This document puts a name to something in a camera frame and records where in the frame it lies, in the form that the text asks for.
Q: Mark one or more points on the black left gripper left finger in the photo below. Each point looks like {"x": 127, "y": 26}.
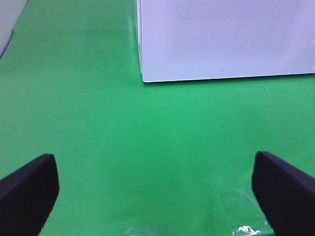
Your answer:
{"x": 27, "y": 197}

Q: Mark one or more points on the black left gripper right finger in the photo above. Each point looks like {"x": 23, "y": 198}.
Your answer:
{"x": 285, "y": 194}

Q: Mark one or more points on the white microwave door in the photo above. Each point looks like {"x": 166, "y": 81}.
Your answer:
{"x": 182, "y": 40}

